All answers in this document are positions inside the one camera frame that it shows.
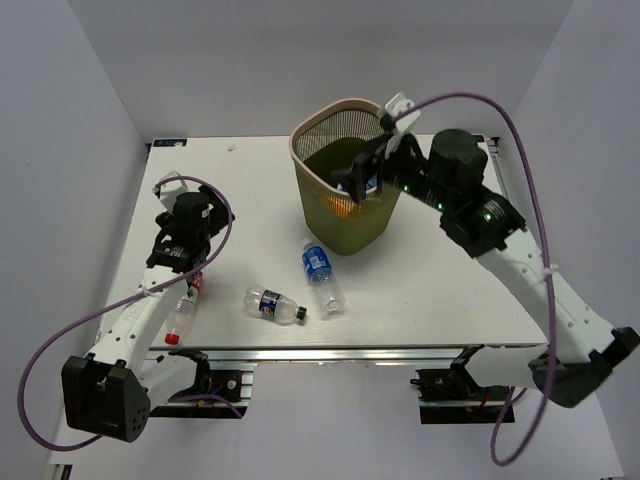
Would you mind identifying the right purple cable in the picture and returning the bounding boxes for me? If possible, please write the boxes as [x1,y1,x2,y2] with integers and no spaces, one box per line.
[394,92,560,466]

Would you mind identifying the orange juice bottle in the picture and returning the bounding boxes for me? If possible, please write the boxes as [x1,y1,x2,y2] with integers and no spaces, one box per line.
[320,195,361,219]

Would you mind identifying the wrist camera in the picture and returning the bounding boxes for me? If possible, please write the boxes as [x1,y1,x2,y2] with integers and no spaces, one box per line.
[152,171,189,213]
[377,92,421,159]

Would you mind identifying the aluminium table frame rail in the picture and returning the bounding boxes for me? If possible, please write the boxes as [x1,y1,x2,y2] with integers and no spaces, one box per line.
[202,347,463,366]

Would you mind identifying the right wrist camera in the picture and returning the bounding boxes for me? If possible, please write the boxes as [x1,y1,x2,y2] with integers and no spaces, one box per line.
[377,92,421,159]

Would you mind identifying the blue label bottle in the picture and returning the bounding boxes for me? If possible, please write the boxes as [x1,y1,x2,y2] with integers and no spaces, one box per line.
[301,238,345,317]
[334,172,378,195]

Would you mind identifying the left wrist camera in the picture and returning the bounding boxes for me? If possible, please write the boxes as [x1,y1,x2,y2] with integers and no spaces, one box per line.
[152,171,189,213]

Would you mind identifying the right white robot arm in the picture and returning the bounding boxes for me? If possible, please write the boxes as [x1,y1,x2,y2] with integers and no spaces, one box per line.
[331,129,639,408]

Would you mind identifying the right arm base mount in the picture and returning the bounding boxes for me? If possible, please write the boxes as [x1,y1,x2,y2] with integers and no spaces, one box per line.
[410,369,509,425]

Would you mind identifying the red label water bottle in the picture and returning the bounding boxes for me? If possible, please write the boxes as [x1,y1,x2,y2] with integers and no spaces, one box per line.
[164,271,203,346]

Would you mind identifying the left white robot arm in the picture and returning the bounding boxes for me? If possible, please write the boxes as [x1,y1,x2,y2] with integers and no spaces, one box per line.
[61,187,234,443]

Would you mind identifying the purple cable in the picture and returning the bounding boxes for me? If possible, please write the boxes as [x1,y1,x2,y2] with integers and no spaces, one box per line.
[394,92,560,466]
[17,174,246,453]

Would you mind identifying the black cap cola bottle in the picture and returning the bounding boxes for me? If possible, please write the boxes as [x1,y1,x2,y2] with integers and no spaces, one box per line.
[243,285,307,326]

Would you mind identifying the green mesh waste bin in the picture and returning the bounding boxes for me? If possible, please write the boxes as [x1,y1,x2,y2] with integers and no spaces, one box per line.
[289,98,400,256]

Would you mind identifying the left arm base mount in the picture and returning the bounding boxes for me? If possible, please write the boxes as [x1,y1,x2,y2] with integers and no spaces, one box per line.
[151,362,256,419]

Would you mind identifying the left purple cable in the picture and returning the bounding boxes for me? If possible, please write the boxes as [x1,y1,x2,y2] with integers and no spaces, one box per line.
[17,174,246,453]

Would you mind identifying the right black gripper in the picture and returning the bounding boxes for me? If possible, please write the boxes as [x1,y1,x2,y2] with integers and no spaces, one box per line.
[329,129,451,214]

